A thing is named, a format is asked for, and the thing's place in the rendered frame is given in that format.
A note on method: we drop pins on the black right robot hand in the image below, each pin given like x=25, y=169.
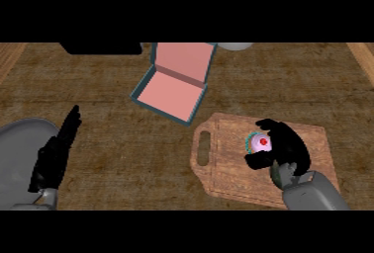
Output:
x=288, y=145

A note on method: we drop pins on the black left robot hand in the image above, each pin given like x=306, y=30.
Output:
x=56, y=154

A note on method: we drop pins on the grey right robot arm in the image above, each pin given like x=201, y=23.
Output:
x=306, y=191

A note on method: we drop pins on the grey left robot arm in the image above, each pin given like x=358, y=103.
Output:
x=24, y=164

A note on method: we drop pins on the brown wooden cutting board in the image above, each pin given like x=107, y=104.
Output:
x=228, y=164

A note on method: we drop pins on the teal box with pink inside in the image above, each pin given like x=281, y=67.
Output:
x=178, y=82

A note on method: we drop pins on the pale grey round object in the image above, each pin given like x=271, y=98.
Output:
x=234, y=46

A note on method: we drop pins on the black appliance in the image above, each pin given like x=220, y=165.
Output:
x=102, y=48

